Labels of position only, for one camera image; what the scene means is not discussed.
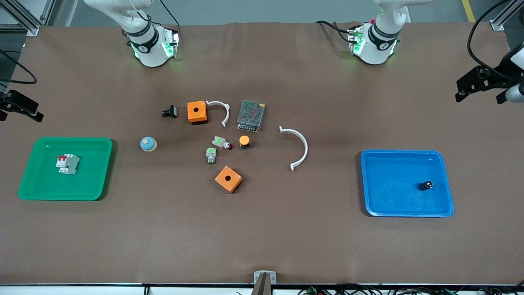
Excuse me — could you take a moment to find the grey red circuit breaker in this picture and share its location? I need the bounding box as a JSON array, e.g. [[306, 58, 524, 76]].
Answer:
[[56, 154, 80, 175]]

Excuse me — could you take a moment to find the green plastic tray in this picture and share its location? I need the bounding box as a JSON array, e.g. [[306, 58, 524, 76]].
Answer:
[[18, 137, 113, 201]]

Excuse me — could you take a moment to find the blue plastic tray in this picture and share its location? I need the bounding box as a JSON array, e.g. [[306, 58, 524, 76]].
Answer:
[[360, 150, 455, 218]]

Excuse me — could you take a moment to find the orange button box black base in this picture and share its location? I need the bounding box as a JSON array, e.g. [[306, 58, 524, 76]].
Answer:
[[187, 100, 208, 125]]

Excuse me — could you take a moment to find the large white curved clip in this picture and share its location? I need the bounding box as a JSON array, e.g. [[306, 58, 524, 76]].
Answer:
[[279, 126, 309, 172]]

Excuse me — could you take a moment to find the small white curved clip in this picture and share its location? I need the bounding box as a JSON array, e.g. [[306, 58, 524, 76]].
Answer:
[[206, 100, 230, 128]]

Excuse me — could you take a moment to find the orange button box with screws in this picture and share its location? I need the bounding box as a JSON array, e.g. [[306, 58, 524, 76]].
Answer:
[[215, 166, 243, 194]]

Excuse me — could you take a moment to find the metal mesh power supply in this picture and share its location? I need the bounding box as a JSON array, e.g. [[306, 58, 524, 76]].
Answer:
[[237, 100, 266, 133]]

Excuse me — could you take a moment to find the brown table mat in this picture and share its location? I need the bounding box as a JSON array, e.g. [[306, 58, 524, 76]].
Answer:
[[0, 22, 524, 286]]

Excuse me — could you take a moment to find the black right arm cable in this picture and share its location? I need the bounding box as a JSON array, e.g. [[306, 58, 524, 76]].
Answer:
[[0, 49, 38, 85]]

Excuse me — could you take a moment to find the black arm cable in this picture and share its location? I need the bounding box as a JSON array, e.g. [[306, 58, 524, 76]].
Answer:
[[0, 49, 38, 85], [467, 0, 517, 80]]

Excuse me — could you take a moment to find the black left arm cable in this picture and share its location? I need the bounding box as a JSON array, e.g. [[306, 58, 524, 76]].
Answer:
[[467, 0, 517, 80]]

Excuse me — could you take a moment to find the aluminium frame profile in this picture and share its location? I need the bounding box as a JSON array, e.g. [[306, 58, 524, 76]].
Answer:
[[0, 0, 56, 36], [490, 0, 524, 32]]

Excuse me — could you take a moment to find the black base cable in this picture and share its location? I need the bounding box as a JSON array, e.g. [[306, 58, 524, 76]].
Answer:
[[314, 20, 353, 43], [159, 0, 181, 31]]

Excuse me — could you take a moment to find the grey metal camera bracket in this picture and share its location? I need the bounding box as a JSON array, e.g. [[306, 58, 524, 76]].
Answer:
[[251, 270, 277, 295]]

